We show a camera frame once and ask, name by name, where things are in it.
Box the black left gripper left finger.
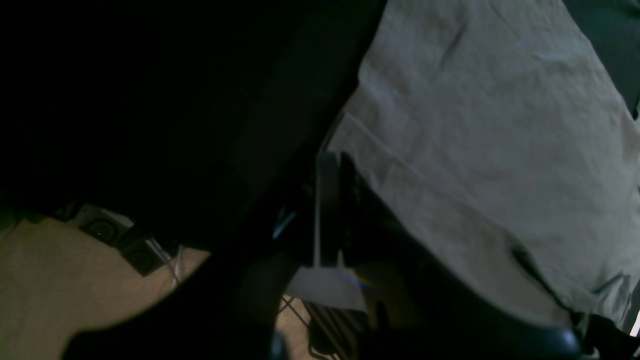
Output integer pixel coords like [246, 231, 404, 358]
[62, 152, 341, 360]

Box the grey T-shirt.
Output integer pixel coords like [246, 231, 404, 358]
[327, 0, 639, 328]

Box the black table cloth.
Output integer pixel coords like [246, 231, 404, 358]
[1, 0, 386, 251]

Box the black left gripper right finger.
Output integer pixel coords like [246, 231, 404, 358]
[340, 153, 582, 360]

